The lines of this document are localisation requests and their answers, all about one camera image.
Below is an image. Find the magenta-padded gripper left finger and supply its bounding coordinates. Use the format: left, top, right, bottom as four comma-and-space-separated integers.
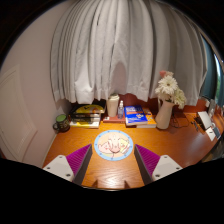
42, 143, 93, 186

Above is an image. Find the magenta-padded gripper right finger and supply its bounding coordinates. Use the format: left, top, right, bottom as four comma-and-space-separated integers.
133, 144, 184, 186

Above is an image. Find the pink computer mouse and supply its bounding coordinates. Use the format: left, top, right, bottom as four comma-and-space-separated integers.
99, 134, 129, 158

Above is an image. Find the round cartoon mouse pad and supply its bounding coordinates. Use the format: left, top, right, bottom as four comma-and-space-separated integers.
93, 129, 135, 162

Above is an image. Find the dark mug green inside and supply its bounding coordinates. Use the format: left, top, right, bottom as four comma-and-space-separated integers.
52, 113, 71, 133

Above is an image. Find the yellow and white book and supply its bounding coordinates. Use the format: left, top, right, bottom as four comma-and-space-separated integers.
69, 120, 101, 129

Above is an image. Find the orange book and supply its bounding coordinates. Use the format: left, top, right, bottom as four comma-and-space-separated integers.
136, 107, 158, 129

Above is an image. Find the cream pitcher vase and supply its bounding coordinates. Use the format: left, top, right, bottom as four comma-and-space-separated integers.
154, 98, 176, 130

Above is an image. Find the blue book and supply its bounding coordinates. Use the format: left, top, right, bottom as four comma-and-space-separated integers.
124, 104, 149, 127

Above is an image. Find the white paper sheet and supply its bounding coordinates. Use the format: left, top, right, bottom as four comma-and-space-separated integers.
205, 126, 218, 142

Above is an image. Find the yellow and black book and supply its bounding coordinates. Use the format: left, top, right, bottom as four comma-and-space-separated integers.
73, 104, 106, 115

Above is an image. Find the white laptop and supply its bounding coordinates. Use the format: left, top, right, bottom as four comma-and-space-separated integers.
196, 110, 213, 131

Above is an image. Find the flat red book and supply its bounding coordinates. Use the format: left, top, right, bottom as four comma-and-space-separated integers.
102, 114, 127, 124

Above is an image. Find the white cylindrical container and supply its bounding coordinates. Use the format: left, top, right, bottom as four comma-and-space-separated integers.
106, 93, 120, 118

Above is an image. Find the white pleated curtain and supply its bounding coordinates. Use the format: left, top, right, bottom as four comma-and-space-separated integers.
49, 0, 208, 107

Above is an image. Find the thin black cable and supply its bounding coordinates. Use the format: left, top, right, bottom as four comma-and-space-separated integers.
171, 111, 188, 129

